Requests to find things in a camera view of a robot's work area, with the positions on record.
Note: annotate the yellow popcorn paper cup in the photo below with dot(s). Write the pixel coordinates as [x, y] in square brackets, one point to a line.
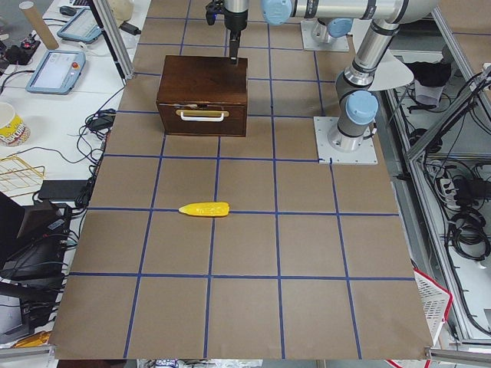
[14, 131]

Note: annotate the far blue teach pendant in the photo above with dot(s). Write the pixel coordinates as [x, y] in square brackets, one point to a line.
[81, 28]

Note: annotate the cardboard tube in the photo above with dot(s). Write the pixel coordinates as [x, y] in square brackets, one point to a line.
[34, 17]

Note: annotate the aluminium frame post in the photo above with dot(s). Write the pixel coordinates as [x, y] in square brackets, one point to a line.
[114, 41]

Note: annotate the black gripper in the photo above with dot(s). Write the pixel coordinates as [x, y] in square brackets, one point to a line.
[235, 22]

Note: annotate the black cloth on cup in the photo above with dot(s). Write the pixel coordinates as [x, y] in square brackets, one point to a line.
[430, 80]

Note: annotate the wooden drawer with white handle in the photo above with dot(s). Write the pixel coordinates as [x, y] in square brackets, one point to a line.
[203, 119]

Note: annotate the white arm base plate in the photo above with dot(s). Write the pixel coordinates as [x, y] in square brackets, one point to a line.
[309, 44]
[335, 148]

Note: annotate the gold wire rack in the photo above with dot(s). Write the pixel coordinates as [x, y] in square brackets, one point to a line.
[19, 178]

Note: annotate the black power adapter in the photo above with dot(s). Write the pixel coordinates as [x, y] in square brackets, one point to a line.
[100, 123]

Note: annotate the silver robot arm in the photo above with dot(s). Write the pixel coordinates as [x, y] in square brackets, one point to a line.
[358, 106]
[326, 30]

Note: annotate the blue teach pendant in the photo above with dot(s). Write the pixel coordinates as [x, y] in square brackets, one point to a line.
[57, 72]
[81, 28]

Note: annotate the white red plastic basket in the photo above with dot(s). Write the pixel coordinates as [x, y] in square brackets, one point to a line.
[436, 301]

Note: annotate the dark brown wooden cabinet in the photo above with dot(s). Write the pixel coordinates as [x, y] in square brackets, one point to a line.
[203, 80]

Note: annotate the near blue teach pendant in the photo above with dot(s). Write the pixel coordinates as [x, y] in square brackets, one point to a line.
[57, 72]

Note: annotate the yellow corn cob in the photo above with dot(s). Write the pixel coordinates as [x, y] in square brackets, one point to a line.
[205, 209]

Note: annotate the black computer equipment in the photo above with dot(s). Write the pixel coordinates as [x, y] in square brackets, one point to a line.
[34, 239]

